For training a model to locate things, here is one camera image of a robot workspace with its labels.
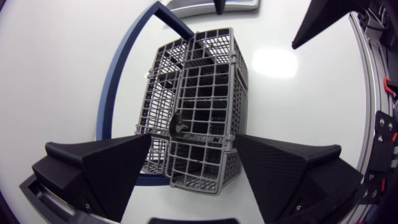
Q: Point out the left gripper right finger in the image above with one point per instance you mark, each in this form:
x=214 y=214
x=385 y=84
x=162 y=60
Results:
x=289 y=177

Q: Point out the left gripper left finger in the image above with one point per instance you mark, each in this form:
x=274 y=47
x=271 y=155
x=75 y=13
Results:
x=102 y=174

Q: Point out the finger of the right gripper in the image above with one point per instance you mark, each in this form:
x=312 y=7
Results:
x=323 y=15
x=219 y=6

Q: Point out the grey cutlery tray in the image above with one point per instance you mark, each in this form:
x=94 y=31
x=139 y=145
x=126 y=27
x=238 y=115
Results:
x=192 y=11

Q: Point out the grey cutlery basket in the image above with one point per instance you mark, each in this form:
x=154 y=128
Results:
x=106 y=102

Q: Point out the steel spoon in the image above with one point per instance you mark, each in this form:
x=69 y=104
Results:
x=175 y=124

